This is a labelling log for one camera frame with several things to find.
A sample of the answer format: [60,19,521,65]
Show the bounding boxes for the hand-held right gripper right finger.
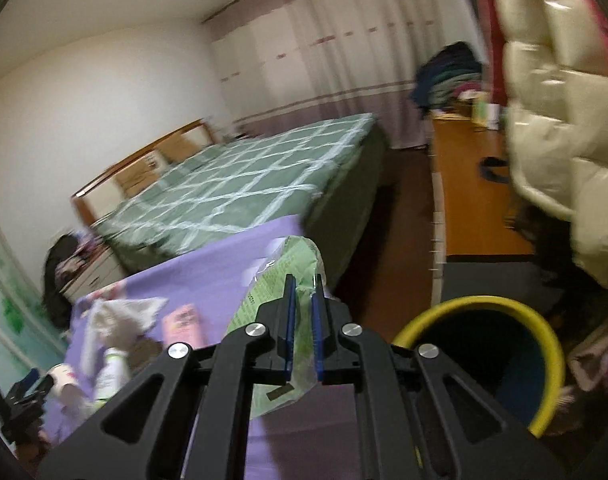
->
[311,272,569,480]

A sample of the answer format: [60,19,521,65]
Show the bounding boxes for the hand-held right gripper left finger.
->
[36,274,297,480]

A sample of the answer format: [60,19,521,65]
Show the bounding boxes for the green plastic wrapper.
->
[226,235,327,421]

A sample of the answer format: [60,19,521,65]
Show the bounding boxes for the yellow-rimmed blue bin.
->
[391,296,567,438]

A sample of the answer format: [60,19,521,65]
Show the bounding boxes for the white printed cup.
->
[46,362,92,418]

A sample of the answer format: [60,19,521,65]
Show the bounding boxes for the white bottle with green label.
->
[91,347,132,406]

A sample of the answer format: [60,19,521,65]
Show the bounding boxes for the purple printed table cloth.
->
[39,214,365,480]

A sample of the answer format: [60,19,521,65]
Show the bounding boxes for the pink carton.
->
[161,304,205,348]

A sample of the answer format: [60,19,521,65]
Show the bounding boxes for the white crumpled tissue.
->
[79,296,169,376]

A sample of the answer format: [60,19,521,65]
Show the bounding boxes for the brown crumpled item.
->
[129,340,162,368]

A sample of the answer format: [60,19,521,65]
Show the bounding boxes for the black bag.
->
[41,232,92,331]

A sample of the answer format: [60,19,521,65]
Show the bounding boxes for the bed with green plaid sheet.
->
[91,112,389,291]

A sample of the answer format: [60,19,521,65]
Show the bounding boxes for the white nightstand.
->
[59,245,130,303]

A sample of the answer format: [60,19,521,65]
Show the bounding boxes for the wooden desk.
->
[429,110,539,261]

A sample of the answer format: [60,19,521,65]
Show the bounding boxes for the wooden headboard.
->
[71,119,222,226]

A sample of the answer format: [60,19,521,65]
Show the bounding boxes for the dark cloth item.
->
[478,156,509,183]

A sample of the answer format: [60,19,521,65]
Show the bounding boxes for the green and white box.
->
[471,92,504,131]

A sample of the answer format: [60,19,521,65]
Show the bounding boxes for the pile of clothes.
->
[409,42,484,116]

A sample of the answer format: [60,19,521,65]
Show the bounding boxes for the pink and white curtain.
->
[204,0,479,151]

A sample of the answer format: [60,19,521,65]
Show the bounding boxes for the cream puffy jacket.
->
[494,0,608,291]

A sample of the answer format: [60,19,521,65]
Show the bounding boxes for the red hanging cloth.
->
[476,0,509,106]

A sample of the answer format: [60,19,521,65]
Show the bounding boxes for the green wall sticker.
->
[0,297,25,333]

